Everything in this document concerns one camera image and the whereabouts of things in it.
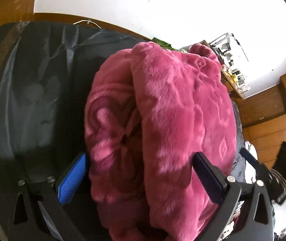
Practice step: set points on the glass tank with metal frame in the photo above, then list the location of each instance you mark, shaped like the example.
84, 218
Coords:
224, 46

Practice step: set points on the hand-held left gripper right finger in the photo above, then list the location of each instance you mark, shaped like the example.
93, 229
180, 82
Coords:
206, 178

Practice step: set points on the black bed sheet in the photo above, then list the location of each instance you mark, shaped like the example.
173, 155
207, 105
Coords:
32, 93

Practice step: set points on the pink fleece jacket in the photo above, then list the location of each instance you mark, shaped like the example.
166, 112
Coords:
170, 105

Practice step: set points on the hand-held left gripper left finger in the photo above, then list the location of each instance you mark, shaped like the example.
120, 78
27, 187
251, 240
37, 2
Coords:
72, 178

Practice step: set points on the wooden wardrobe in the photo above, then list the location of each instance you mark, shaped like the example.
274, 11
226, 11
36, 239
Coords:
265, 105

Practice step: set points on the clutter of small desk items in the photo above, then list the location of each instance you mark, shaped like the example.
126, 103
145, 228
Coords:
238, 79

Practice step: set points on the crumpled light cloth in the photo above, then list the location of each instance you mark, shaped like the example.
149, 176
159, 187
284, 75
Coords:
251, 178

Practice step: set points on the green patterned cloth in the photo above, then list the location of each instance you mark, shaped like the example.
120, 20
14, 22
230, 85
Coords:
161, 42

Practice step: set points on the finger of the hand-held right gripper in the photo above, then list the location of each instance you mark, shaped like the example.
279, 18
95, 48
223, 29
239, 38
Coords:
250, 157

